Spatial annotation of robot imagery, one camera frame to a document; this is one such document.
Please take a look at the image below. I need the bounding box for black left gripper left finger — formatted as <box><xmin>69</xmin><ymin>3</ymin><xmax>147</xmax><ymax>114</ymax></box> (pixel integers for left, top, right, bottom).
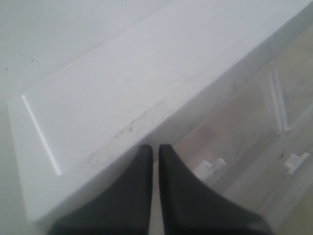
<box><xmin>48</xmin><ymin>145</ymin><xmax>153</xmax><ymax>235</ymax></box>

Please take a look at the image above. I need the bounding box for clear top right drawer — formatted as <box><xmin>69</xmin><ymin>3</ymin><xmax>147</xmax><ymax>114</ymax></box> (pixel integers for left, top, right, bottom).
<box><xmin>271</xmin><ymin>25</ymin><xmax>313</xmax><ymax>131</ymax></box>

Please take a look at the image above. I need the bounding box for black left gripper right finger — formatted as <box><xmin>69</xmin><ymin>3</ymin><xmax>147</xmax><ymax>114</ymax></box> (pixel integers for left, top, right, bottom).
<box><xmin>158</xmin><ymin>144</ymin><xmax>270</xmax><ymax>235</ymax></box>

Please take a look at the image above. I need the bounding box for clear top left drawer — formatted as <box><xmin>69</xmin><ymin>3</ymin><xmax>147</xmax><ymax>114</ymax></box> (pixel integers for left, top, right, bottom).
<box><xmin>174</xmin><ymin>64</ymin><xmax>281</xmax><ymax>193</ymax></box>

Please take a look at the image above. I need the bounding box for white plastic drawer cabinet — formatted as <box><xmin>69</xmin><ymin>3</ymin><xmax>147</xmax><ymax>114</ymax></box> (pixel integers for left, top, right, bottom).
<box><xmin>8</xmin><ymin>0</ymin><xmax>313</xmax><ymax>235</ymax></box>

